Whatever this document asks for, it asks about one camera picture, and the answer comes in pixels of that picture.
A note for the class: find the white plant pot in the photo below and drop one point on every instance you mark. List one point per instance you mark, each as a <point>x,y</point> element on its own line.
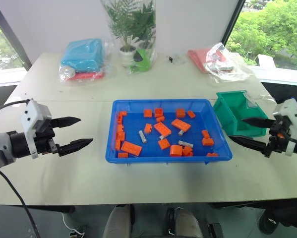
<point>127,53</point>

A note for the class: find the green plastic bin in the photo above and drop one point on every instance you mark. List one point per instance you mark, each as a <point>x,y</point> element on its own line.
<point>228,109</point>

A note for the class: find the black caster wheel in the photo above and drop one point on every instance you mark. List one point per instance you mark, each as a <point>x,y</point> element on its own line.
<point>268,221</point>

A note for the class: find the small orange block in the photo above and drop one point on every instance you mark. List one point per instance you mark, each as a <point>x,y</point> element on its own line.
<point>121,114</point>
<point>117,144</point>
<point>123,155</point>
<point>187,150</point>
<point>207,141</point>
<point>163,144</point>
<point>147,113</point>
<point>212,155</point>
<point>120,136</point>
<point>160,119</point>
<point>148,128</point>
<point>191,114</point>
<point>119,120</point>
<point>120,128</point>
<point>159,112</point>
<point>180,113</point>
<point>205,134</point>

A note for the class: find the dark table frame bar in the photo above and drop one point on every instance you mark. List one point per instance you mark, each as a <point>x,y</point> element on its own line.
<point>39,208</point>

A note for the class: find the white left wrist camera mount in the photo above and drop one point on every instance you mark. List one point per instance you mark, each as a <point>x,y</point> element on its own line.
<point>30,112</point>

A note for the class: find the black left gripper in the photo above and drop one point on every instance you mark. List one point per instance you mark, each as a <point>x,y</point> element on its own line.
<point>44,138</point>

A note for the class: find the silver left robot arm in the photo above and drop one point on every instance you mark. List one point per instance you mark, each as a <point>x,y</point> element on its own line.
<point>2,145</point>

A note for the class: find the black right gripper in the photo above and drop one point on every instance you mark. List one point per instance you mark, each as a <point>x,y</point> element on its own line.
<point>278,141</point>

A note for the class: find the dark window frame post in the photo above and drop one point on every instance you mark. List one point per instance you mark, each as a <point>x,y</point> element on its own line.
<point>233,19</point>
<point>12,37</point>

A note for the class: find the large orange block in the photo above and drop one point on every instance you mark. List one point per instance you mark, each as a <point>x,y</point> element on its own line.
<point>180,124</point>
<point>162,129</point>
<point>131,148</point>

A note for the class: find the pink folded cloth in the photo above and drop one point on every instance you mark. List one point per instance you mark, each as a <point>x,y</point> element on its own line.
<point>197,58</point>

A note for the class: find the blue folded cloth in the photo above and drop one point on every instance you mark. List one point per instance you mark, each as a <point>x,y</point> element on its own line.
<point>83,54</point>

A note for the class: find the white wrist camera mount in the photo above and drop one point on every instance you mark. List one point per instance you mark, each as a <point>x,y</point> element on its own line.
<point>293,111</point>
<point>30,112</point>

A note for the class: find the green and black object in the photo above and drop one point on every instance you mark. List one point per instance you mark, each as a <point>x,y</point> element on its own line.
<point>143,63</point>

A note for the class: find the rounded orange block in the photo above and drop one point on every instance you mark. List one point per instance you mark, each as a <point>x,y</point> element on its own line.
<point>176,150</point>

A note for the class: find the crumpled clear plastic bag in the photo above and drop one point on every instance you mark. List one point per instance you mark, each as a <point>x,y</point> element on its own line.
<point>235,69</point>

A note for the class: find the grey rounded shape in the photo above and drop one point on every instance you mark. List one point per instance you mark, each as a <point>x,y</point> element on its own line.
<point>118,221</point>
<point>188,224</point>

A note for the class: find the red folded cloth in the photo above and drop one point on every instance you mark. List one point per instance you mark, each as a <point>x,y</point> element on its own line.
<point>86,75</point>

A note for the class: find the blue item in plastic bag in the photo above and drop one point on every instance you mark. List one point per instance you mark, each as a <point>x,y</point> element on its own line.
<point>108,49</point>

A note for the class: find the blue plastic tray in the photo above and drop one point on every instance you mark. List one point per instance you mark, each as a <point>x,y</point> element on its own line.
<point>136,124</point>

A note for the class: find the green potted plant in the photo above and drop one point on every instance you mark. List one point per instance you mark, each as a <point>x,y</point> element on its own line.
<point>134,22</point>

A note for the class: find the potted plant in plastic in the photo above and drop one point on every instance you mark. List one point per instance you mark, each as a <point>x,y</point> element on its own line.
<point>150,39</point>

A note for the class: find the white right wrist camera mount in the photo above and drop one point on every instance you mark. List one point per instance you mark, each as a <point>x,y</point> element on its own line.
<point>293,111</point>

